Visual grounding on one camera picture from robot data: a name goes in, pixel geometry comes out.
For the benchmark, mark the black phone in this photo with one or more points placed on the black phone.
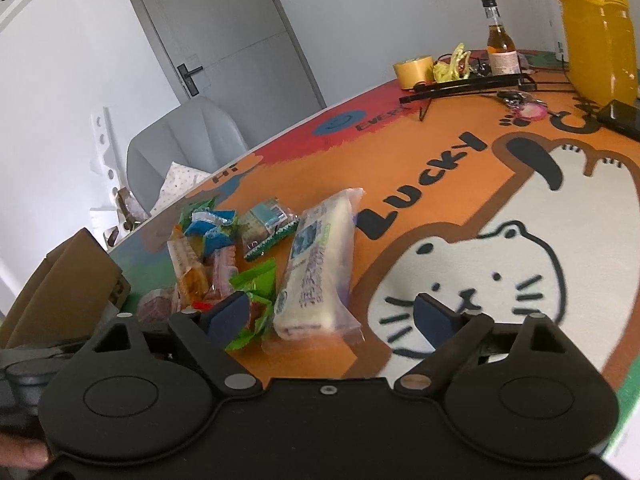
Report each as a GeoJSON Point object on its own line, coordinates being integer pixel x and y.
{"type": "Point", "coordinates": [620, 117]}

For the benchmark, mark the black folding stand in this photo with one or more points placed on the black folding stand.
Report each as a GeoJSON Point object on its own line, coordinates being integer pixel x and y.
{"type": "Point", "coordinates": [470, 85]}

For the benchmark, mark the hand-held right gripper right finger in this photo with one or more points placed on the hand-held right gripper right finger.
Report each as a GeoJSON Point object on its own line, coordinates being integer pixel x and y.
{"type": "Point", "coordinates": [432, 317]}

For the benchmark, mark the dark red snack packet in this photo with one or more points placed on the dark red snack packet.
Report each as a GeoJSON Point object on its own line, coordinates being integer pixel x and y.
{"type": "Point", "coordinates": [157, 305]}

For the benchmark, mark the small brown object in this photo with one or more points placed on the small brown object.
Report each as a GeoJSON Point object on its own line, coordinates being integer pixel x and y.
{"type": "Point", "coordinates": [125, 210]}

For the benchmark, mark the blue snack packet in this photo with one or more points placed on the blue snack packet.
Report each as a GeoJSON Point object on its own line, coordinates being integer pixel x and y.
{"type": "Point", "coordinates": [215, 220]}
{"type": "Point", "coordinates": [220, 242]}

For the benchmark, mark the grey chair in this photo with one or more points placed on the grey chair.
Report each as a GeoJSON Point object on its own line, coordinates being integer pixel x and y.
{"type": "Point", "coordinates": [190, 135]}

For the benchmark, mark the yellow crumpled wrapper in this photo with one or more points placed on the yellow crumpled wrapper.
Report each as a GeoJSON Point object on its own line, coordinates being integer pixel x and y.
{"type": "Point", "coordinates": [445, 70]}

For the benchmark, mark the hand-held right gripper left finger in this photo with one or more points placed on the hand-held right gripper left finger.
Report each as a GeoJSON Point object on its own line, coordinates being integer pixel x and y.
{"type": "Point", "coordinates": [227, 317]}

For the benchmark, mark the green wrapper snack packet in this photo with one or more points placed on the green wrapper snack packet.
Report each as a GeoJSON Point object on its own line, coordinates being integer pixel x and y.
{"type": "Point", "coordinates": [257, 280]}

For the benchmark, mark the brown cardboard box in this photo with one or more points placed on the brown cardboard box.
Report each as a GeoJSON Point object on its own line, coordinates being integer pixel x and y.
{"type": "Point", "coordinates": [65, 285]}

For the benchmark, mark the teal green cracker packet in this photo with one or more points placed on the teal green cracker packet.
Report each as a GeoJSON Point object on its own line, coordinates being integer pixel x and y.
{"type": "Point", "coordinates": [265, 225]}

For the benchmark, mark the amber glass bottle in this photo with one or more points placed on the amber glass bottle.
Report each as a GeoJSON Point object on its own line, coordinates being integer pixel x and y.
{"type": "Point", "coordinates": [502, 55]}

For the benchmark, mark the orange snack packet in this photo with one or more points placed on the orange snack packet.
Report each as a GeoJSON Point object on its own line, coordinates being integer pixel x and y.
{"type": "Point", "coordinates": [187, 270]}

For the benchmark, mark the orange printed table mat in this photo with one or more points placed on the orange printed table mat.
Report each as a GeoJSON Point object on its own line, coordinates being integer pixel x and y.
{"type": "Point", "coordinates": [400, 160]}

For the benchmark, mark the grey door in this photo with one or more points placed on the grey door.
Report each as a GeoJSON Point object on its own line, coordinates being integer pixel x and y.
{"type": "Point", "coordinates": [225, 25]}

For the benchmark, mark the white dotted pillow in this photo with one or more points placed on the white dotted pillow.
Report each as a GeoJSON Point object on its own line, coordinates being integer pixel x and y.
{"type": "Point", "coordinates": [177, 185]}

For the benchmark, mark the small green snack packet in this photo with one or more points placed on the small green snack packet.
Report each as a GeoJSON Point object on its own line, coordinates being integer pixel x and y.
{"type": "Point", "coordinates": [197, 210]}

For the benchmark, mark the white shelf board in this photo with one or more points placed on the white shelf board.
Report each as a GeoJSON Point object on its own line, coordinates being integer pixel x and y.
{"type": "Point", "coordinates": [102, 135]}

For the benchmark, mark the key bunch with pink fob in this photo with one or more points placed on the key bunch with pink fob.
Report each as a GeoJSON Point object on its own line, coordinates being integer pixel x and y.
{"type": "Point", "coordinates": [530, 111]}

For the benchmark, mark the person's left hand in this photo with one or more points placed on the person's left hand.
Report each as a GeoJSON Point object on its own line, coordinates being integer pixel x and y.
{"type": "Point", "coordinates": [22, 452]}

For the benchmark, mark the tall white device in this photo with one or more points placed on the tall white device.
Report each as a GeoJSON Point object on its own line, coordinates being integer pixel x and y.
{"type": "Point", "coordinates": [560, 50]}

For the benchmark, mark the yellow tape roll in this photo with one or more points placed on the yellow tape roll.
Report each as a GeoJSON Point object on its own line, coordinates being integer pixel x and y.
{"type": "Point", "coordinates": [412, 72]}

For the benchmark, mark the long white bread packet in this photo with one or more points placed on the long white bread packet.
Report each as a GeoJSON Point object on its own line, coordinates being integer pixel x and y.
{"type": "Point", "coordinates": [310, 260]}

